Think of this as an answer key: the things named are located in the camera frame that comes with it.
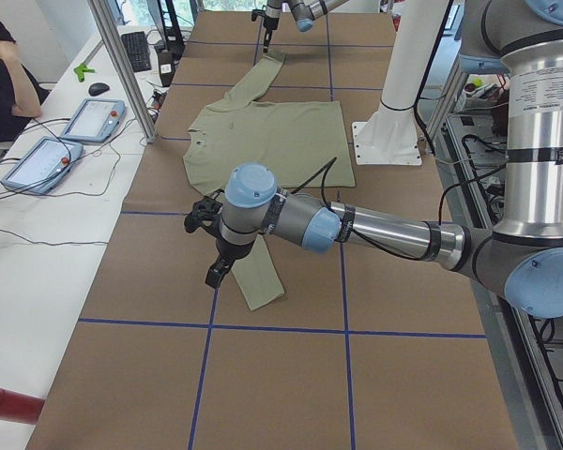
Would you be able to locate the olive green long-sleeve shirt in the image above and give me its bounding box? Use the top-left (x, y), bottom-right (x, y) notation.
top-left (183, 51), bottom-right (355, 310)

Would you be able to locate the black computer mouse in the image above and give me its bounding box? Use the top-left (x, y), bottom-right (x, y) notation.
top-left (88, 82), bottom-right (111, 97)

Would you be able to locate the black keyboard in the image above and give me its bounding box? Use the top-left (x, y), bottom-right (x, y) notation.
top-left (120, 31), bottom-right (151, 72)

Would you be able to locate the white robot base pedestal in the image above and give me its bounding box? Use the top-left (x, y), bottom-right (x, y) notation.
top-left (353, 0), bottom-right (451, 167)

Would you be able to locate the aluminium frame post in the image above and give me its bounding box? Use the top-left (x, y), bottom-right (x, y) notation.
top-left (87, 0), bottom-right (157, 143)

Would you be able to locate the black box with label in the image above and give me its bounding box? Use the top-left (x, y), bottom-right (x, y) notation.
top-left (158, 50), bottom-right (175, 87)

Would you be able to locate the near blue teach pendant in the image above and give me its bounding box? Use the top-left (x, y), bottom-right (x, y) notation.
top-left (1, 137), bottom-right (84, 195)

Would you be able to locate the green plastic tool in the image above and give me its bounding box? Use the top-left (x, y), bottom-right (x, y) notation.
top-left (73, 63), bottom-right (96, 83)

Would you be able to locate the blue teach pendant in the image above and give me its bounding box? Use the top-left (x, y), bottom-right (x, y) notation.
top-left (1, 137), bottom-right (84, 195)
top-left (60, 97), bottom-right (126, 144)

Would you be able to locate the seated person in black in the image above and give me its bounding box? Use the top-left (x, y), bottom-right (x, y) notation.
top-left (0, 21), bottom-right (49, 142)

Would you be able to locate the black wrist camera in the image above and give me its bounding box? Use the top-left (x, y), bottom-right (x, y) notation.
top-left (251, 8), bottom-right (266, 22)
top-left (184, 197), bottom-right (222, 236)

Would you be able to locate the far blue teach pendant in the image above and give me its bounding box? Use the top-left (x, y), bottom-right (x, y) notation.
top-left (60, 97), bottom-right (126, 144)

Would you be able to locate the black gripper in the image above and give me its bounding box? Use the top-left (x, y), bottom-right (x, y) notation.
top-left (205, 238), bottom-right (253, 288)
top-left (264, 4), bottom-right (280, 53)

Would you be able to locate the red cylinder bottle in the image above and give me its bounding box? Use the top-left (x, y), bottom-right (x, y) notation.
top-left (0, 387), bottom-right (45, 425)

